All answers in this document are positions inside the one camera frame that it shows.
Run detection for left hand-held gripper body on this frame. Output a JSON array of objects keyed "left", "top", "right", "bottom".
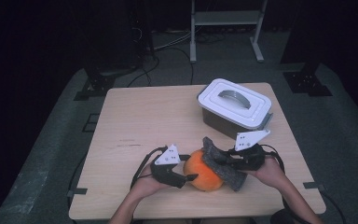
[{"left": 149, "top": 144, "right": 190, "bottom": 189}]

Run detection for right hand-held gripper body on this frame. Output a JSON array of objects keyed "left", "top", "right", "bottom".
[{"left": 227, "top": 129, "right": 271, "bottom": 172}]

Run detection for orange plush toy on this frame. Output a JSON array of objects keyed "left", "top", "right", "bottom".
[{"left": 182, "top": 148, "right": 225, "bottom": 192}]

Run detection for grey fuzzy cloth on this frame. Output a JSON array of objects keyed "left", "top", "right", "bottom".
[{"left": 200, "top": 135, "right": 249, "bottom": 192}]

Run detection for clear grey storage box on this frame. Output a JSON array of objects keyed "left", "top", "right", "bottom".
[{"left": 198, "top": 92, "right": 274, "bottom": 140}]

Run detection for white box lid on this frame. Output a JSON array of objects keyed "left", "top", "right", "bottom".
[{"left": 197, "top": 77, "right": 273, "bottom": 131}]

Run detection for person's right hand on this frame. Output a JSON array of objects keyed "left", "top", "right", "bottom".
[{"left": 246, "top": 155, "right": 286, "bottom": 189}]

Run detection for dark round object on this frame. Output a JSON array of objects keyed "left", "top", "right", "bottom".
[{"left": 269, "top": 208, "right": 296, "bottom": 224}]

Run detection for grey tape strip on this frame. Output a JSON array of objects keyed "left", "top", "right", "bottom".
[
  {"left": 66, "top": 187, "right": 89, "bottom": 198},
  {"left": 302, "top": 181, "right": 326, "bottom": 191}
]

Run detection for black stand base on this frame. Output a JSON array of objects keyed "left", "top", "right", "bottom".
[
  {"left": 282, "top": 62, "right": 334, "bottom": 97},
  {"left": 74, "top": 59, "right": 116, "bottom": 101}
]

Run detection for dark equipment tower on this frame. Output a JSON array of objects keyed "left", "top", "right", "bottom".
[{"left": 130, "top": 0, "right": 155, "bottom": 60}]

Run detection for white metal stand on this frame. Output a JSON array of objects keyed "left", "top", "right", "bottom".
[{"left": 189, "top": 0, "right": 269, "bottom": 63}]

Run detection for left hand-held gripper cable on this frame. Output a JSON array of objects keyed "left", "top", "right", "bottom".
[{"left": 130, "top": 146, "right": 169, "bottom": 189}]

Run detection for black floor cable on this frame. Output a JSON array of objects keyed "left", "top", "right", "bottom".
[
  {"left": 321, "top": 189, "right": 346, "bottom": 224},
  {"left": 164, "top": 46, "right": 195, "bottom": 86},
  {"left": 66, "top": 155, "right": 88, "bottom": 224},
  {"left": 126, "top": 55, "right": 160, "bottom": 88}
]

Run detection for bundle of black cables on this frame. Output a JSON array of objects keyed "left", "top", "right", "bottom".
[{"left": 195, "top": 31, "right": 227, "bottom": 45}]

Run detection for grey floor cables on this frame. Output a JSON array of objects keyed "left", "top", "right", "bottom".
[{"left": 153, "top": 31, "right": 194, "bottom": 51}]

